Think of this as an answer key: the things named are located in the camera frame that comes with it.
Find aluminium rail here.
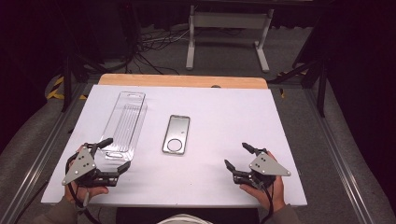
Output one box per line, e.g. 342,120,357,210
0,83,92,224
303,88,375,224

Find person's left hand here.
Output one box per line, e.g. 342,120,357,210
64,145,110,204

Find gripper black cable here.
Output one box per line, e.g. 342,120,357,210
66,181,101,224
262,185,276,220

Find clear plastic packaging box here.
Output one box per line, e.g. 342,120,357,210
100,91,149,162

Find black metal stand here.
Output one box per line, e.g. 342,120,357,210
60,52,108,114
267,55,329,119

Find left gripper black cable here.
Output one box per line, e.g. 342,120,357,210
66,181,101,224

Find person's white shirt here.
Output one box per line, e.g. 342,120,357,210
156,213,213,224

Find white-legged desk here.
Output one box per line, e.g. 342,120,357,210
185,4,275,74

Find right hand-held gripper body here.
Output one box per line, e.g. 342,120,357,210
233,148,292,190

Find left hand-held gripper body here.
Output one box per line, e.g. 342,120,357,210
61,143,122,189

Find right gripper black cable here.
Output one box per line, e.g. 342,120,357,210
262,185,276,220

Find person's right hand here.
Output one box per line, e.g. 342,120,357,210
239,151,287,213

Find yellow black hazard tape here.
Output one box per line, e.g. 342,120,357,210
46,76,88,101

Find cables on floor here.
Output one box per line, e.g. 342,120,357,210
124,26,191,77

